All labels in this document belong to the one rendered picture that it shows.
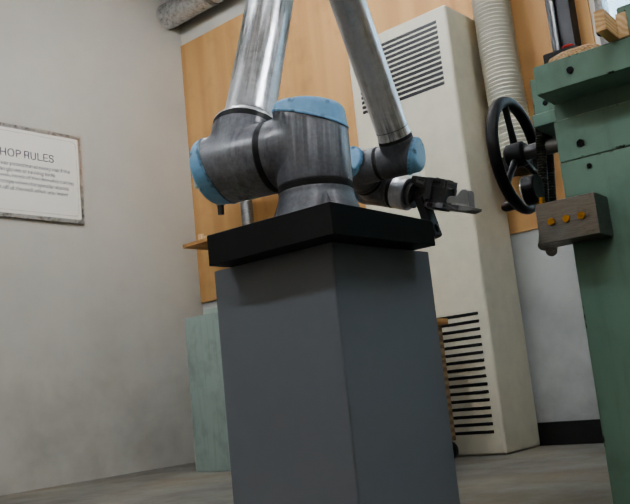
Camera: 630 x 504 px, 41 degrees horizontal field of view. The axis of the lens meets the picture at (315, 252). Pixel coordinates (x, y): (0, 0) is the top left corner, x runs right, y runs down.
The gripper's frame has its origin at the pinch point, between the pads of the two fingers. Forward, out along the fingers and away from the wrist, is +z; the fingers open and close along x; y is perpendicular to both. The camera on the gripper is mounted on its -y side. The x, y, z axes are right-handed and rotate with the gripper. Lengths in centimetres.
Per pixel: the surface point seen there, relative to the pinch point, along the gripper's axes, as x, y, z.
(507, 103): -11.0, 26.3, 8.5
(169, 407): 115, -122, -213
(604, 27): -43, 36, 40
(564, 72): -36, 29, 32
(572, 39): 120, 77, -33
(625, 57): -36, 32, 43
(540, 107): -12.9, 25.5, 17.7
